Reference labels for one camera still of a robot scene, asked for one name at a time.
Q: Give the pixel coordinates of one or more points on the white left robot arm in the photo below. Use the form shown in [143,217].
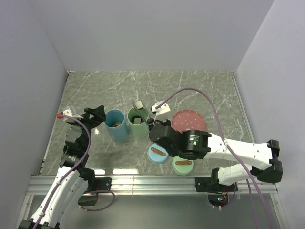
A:
[73,179]

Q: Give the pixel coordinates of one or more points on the aluminium front frame rail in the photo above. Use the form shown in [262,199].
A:
[129,185]

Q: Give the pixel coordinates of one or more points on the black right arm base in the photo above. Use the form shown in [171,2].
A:
[211,184]

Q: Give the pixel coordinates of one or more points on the green cylindrical lunch container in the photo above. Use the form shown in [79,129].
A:
[140,130]

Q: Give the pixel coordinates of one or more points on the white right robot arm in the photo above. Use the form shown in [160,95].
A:
[205,145]

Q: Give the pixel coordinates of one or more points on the white rice sushi piece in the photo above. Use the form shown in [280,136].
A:
[138,105]

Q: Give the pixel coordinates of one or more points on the blue cylindrical lunch container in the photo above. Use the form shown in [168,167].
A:
[118,133]

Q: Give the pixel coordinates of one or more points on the yellow sushi roll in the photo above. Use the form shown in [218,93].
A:
[136,120]

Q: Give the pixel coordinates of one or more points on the green lid with handle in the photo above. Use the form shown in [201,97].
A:
[182,166]

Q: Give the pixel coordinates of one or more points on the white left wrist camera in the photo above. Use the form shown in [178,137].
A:
[67,113]

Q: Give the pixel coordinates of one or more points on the blue lid with handle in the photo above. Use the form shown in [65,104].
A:
[157,154]

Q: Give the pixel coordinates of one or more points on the pink dotted plate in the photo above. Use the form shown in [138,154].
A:
[188,120]

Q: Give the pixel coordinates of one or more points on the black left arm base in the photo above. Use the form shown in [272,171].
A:
[100,183]

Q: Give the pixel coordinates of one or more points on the aluminium table edge rail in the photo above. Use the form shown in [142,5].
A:
[241,139]

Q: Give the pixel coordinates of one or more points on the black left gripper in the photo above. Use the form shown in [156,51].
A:
[98,113]

